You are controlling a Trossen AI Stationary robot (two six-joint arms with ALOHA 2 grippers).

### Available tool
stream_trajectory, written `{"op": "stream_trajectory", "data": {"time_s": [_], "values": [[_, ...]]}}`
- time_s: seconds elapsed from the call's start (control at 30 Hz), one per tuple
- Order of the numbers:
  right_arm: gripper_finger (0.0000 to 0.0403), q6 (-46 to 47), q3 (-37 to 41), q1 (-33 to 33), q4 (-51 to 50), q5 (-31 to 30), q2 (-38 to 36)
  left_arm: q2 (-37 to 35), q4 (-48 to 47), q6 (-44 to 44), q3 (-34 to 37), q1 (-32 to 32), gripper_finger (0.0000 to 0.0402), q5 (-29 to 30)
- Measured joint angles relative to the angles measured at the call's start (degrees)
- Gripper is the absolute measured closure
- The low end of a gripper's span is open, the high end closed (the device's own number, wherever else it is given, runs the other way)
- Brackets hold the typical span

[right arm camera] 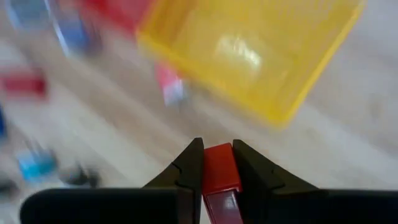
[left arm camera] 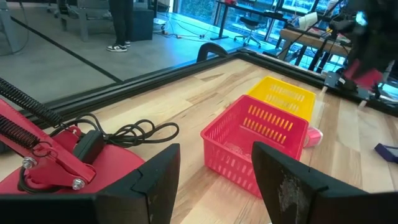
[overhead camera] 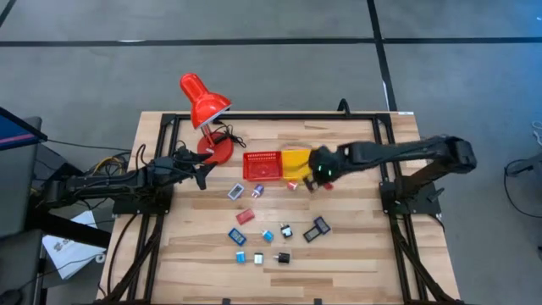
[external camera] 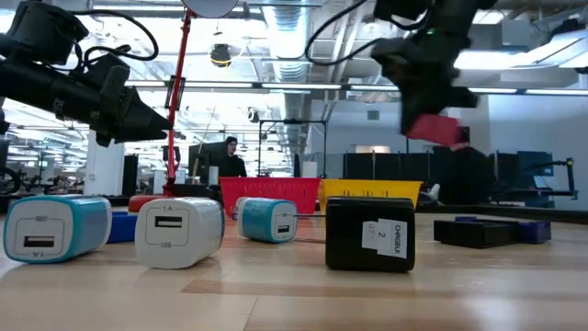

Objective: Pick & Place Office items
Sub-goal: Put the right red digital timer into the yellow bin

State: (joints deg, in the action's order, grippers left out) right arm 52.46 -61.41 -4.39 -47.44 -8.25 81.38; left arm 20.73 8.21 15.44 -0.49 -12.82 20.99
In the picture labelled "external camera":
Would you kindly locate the black tall cabinet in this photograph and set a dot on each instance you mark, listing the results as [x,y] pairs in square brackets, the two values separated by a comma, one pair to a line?
[129,174]

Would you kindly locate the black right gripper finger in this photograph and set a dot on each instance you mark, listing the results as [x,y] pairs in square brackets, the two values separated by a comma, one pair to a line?
[408,120]

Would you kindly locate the black computer monitor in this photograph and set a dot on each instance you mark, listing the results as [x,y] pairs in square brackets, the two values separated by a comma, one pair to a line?
[204,158]

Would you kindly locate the red desk lamp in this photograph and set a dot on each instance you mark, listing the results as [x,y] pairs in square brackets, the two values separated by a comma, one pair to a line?
[177,106]

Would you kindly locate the blue black workstation rig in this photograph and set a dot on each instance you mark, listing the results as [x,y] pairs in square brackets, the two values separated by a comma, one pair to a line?
[533,163]

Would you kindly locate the red plastic basket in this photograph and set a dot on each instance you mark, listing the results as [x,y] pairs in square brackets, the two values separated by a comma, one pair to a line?
[275,190]

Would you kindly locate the red card wallet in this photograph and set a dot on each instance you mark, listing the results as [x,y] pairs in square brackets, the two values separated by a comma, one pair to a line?
[436,131]

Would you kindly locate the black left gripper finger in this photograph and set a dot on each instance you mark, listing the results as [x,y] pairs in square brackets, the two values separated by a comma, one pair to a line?
[142,122]

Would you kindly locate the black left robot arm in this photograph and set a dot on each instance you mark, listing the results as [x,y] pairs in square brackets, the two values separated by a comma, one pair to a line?
[37,87]

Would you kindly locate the person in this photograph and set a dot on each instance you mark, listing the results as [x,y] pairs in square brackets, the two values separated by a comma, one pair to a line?
[232,165]
[466,174]

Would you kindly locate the teal white USB charger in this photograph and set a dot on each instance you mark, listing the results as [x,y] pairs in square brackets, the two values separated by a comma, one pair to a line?
[262,218]
[55,230]

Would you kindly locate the black card wallet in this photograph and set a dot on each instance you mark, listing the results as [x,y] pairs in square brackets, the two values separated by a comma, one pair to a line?
[473,234]

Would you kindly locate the black labelled wall charger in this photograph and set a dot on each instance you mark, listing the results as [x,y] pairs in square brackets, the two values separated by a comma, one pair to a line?
[349,239]

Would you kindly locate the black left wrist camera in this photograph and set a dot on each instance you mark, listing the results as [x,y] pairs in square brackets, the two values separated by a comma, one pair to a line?
[108,69]

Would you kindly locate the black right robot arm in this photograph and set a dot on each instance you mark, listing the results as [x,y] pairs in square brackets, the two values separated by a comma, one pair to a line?
[459,18]

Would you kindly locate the black hanging ceiling sensor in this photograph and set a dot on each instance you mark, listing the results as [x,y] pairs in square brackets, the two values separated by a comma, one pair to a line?
[221,55]

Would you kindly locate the black partition panels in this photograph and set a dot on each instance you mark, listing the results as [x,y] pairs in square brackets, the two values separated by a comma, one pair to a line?
[390,165]

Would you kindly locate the yellow plastic basket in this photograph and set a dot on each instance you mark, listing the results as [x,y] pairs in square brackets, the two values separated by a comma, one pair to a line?
[367,188]

